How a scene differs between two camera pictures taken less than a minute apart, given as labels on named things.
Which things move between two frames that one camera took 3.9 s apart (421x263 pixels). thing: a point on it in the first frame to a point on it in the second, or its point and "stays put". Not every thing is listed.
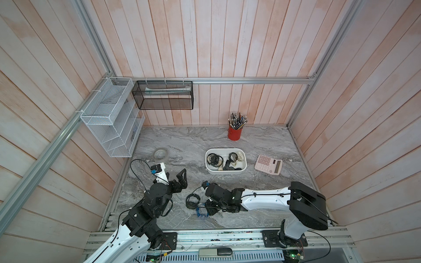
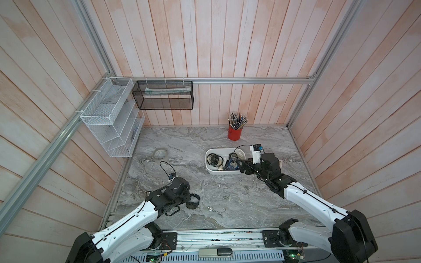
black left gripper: x=183 y=183 to x=187 y=196
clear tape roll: x=160 y=155 stays put
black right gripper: x=208 y=207 to x=245 y=163
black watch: x=192 y=205 stays put
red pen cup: x=234 y=135 stays put
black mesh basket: x=164 y=95 stays put
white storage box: x=226 y=160 stays put
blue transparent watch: x=202 y=216 to x=231 y=164
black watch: x=215 y=160 stays put
